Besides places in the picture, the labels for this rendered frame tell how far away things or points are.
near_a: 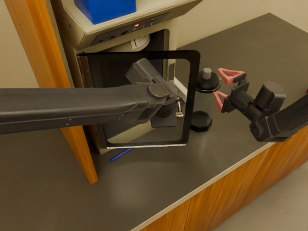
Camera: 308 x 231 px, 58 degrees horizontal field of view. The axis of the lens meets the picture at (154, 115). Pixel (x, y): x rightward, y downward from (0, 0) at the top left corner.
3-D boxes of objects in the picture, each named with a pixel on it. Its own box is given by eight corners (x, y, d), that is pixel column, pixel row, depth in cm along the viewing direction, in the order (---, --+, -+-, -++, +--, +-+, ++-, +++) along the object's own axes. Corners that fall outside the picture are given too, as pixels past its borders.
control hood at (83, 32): (72, 46, 68) (62, 7, 60) (179, 11, 79) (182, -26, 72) (91, 71, 61) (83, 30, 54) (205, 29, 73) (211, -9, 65)
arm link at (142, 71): (134, 125, 59) (157, 98, 54) (102, 86, 61) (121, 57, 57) (163, 112, 69) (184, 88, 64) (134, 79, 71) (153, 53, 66)
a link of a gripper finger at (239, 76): (228, 59, 88) (250, 75, 82) (224, 77, 93) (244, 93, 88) (211, 67, 85) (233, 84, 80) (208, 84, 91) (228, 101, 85)
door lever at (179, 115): (152, 109, 85) (151, 103, 83) (183, 107, 85) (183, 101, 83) (152, 123, 81) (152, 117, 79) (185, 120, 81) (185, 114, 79)
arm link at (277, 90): (255, 140, 75) (282, 141, 77) (276, 107, 67) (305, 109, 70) (237, 112, 83) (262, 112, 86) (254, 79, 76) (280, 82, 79)
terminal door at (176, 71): (101, 147, 99) (79, 52, 69) (187, 143, 100) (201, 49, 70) (101, 149, 98) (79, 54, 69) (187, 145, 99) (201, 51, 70)
